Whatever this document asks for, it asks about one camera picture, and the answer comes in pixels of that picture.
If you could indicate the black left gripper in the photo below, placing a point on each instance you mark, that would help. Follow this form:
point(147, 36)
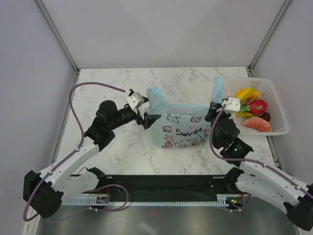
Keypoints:
point(148, 119)

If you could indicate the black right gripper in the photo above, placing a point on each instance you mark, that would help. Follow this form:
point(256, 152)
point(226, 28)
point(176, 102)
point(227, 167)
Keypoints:
point(208, 115)

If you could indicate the light blue plastic bag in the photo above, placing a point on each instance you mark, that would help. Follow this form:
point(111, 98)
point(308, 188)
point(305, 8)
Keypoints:
point(180, 125)

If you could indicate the yellow fake banana bunch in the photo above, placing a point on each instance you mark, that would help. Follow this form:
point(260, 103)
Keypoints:
point(244, 95)

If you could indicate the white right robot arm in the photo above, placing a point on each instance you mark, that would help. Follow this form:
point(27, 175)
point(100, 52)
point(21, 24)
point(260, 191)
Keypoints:
point(253, 174)

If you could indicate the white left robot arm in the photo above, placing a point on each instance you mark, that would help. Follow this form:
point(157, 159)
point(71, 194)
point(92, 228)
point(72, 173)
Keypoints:
point(46, 190)

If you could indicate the fake watermelon slice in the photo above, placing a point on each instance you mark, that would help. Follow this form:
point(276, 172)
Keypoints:
point(258, 124)

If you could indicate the red fake dragon fruit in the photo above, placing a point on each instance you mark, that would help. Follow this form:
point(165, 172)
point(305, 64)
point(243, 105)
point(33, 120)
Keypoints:
point(254, 106)

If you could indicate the dark purple fake plum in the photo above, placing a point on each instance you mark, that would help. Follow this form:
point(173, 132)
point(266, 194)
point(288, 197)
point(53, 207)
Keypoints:
point(265, 116)

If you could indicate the orange fake peach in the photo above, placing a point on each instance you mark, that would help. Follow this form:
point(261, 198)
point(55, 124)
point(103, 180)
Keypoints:
point(256, 95)

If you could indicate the white plastic fruit basket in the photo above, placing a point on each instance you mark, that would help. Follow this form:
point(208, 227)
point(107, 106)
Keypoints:
point(278, 121)

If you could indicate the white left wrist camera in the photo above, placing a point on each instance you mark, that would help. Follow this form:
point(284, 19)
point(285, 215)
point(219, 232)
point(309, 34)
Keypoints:
point(134, 99)

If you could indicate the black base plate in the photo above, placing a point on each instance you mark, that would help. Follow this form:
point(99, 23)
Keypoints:
point(167, 187)

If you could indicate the right aluminium corner post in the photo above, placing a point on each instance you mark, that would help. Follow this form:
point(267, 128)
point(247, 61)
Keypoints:
point(269, 34)

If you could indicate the aluminium corner post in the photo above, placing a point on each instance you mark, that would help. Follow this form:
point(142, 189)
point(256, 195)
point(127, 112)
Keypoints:
point(56, 34)
point(269, 34)

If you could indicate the white slotted cable duct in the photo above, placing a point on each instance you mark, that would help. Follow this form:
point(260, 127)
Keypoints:
point(92, 200)

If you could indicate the left aluminium corner post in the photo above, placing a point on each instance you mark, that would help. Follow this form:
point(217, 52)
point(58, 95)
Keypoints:
point(56, 34)

